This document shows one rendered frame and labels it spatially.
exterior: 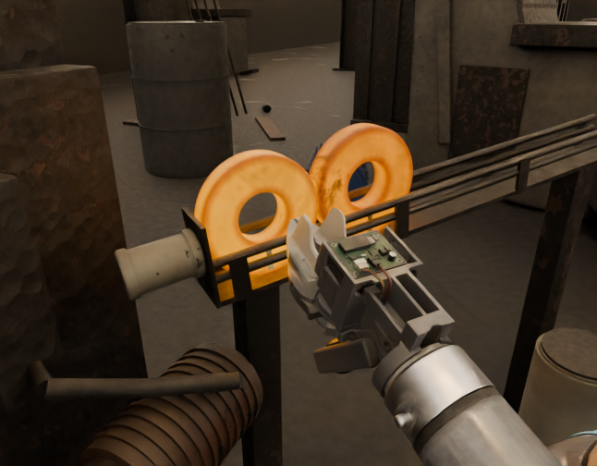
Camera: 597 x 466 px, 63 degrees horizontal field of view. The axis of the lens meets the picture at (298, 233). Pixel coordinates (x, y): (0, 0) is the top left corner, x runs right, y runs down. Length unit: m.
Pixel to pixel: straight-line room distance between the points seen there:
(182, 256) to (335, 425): 0.83
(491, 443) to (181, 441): 0.34
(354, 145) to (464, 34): 2.15
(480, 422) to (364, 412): 0.99
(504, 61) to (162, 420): 2.38
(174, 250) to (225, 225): 0.06
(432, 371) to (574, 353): 0.41
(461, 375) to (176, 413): 0.34
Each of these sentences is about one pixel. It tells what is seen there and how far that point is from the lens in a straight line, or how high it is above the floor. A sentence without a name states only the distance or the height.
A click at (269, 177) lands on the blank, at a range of 0.58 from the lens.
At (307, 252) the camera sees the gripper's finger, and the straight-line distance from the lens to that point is 0.47.
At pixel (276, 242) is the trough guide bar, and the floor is 0.68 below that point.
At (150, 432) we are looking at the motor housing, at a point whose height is 0.53.
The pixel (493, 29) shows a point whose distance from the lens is 2.70.
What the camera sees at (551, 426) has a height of 0.43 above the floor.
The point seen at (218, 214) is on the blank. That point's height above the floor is 0.72.
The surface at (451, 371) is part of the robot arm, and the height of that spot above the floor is 0.70.
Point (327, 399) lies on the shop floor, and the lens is 1.36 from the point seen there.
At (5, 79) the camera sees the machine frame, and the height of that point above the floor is 0.87.
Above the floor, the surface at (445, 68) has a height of 0.67.
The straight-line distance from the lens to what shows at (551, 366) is 0.74.
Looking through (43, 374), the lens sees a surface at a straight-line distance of 0.56.
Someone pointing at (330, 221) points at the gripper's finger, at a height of 0.74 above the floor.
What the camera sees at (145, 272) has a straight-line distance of 0.56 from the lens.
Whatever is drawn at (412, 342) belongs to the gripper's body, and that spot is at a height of 0.72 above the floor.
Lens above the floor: 0.94
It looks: 25 degrees down
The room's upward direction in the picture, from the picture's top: straight up
